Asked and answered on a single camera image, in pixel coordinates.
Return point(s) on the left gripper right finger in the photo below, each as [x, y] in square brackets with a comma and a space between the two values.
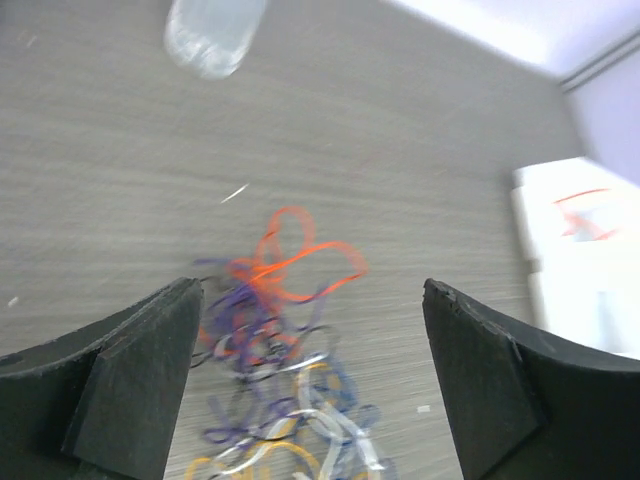
[523, 403]

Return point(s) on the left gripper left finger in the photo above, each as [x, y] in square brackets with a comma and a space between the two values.
[101, 402]

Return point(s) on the white compartment organizer tray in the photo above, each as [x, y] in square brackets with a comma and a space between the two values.
[579, 229]

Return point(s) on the clear plastic water bottle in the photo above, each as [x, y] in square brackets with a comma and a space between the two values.
[210, 38]

